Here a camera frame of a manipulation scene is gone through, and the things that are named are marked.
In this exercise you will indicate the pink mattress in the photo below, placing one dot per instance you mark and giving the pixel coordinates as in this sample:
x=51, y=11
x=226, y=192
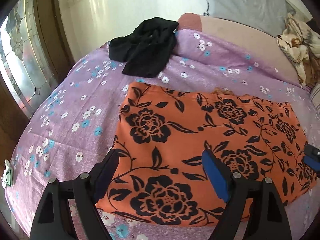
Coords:
x=260, y=44

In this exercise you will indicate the grey pillow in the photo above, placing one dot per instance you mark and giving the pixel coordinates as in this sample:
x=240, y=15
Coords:
x=265, y=15

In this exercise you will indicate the purple floral bed sheet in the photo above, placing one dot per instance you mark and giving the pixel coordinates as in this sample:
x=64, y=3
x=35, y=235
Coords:
x=74, y=128

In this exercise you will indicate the stained glass wooden door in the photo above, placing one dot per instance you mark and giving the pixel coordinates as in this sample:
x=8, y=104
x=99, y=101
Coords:
x=35, y=58

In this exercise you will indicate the black crumpled garment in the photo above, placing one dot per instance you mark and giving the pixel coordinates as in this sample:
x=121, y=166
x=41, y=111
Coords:
x=146, y=51

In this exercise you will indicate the white green small object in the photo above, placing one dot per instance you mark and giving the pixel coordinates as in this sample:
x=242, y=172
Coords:
x=7, y=177

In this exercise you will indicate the orange black floral blouse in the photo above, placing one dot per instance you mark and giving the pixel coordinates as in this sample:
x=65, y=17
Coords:
x=162, y=133

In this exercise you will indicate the beige patterned crumpled blanket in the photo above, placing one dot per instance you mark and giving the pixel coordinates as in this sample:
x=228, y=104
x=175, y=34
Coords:
x=300, y=44

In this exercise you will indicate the striped floral cushion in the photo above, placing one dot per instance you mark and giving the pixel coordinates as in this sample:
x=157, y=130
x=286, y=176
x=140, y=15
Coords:
x=315, y=96

